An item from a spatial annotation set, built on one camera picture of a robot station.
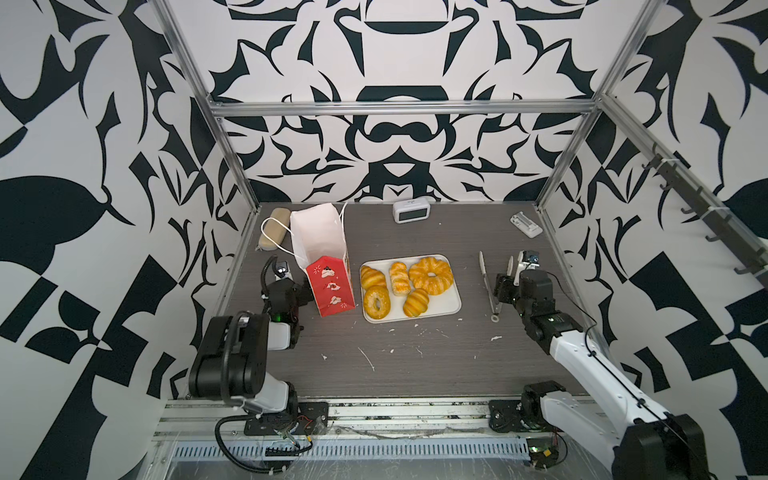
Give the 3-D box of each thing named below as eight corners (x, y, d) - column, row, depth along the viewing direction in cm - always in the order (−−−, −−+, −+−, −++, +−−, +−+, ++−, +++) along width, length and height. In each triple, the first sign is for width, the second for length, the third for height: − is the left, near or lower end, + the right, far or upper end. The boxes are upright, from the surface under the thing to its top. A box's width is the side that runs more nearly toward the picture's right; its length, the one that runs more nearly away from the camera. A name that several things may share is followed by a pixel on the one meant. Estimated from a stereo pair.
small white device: (530, 240, 113) (533, 235, 111) (508, 220, 119) (510, 215, 117) (541, 234, 115) (544, 229, 113) (519, 214, 121) (522, 210, 119)
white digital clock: (395, 224, 114) (396, 214, 110) (392, 210, 119) (392, 200, 114) (430, 219, 115) (432, 210, 111) (425, 205, 120) (427, 195, 116)
